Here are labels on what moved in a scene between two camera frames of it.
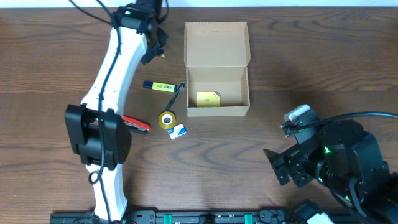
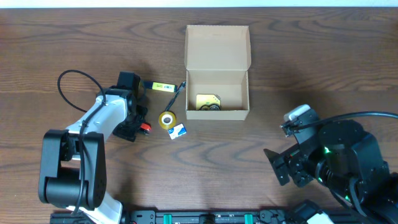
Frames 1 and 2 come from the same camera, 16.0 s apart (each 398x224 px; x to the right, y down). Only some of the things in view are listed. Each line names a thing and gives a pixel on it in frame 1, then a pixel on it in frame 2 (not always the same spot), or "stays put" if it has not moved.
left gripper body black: (153, 51) → (137, 116)
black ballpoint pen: (175, 95) stays put
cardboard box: (216, 57) stays put
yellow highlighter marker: (160, 86) stays put
